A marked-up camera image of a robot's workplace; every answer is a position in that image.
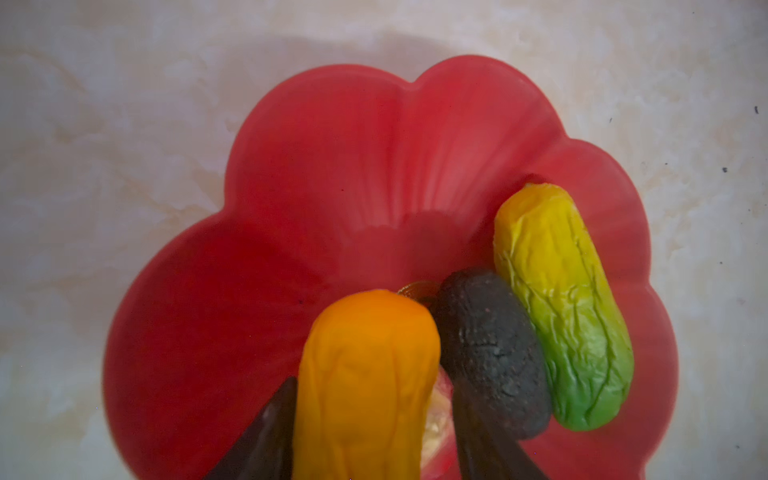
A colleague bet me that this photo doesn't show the red flower-shaped fruit bowl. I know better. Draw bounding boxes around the red flower-shaped fruit bowl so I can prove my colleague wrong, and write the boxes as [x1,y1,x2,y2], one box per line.
[102,56,678,479]

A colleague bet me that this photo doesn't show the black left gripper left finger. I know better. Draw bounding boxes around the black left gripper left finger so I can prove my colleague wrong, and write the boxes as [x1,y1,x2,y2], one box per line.
[204,377,297,480]

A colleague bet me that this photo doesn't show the fake red strawberry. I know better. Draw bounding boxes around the fake red strawberry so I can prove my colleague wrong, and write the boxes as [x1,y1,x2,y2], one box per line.
[420,369,461,480]

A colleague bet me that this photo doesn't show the fake green yellow mango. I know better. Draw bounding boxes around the fake green yellow mango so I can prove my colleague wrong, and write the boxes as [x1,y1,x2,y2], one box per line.
[493,183,635,431]

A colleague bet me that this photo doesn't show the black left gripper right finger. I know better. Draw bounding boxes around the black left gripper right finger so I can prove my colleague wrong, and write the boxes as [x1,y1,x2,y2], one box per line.
[452,383,548,480]

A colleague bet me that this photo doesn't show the fake dark avocado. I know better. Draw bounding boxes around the fake dark avocado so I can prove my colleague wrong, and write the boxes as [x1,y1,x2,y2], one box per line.
[430,268,552,440]

